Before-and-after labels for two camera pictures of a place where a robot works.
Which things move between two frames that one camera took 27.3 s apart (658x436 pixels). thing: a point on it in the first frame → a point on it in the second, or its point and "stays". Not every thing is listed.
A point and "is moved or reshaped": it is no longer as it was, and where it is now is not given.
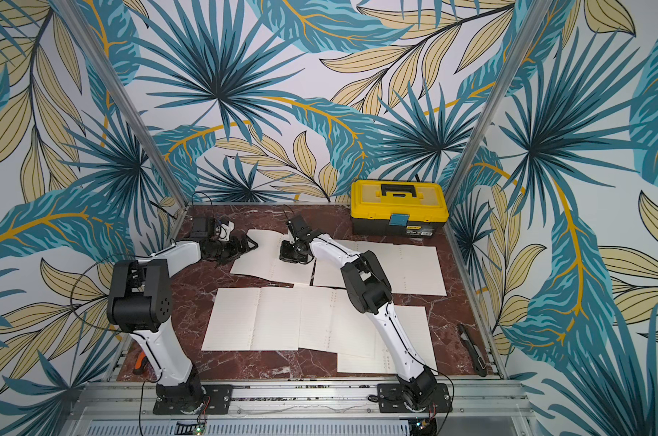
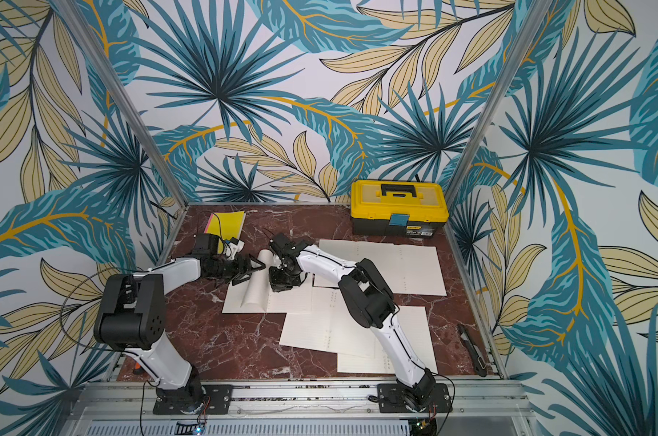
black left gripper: (235, 250) → (244, 270)
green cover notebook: (254, 319) → (254, 293)
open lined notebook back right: (410, 268) stays
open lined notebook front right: (415, 323) stays
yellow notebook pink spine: (264, 261) is moved or reshaped
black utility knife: (479, 362) stays
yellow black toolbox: (398, 207) stays
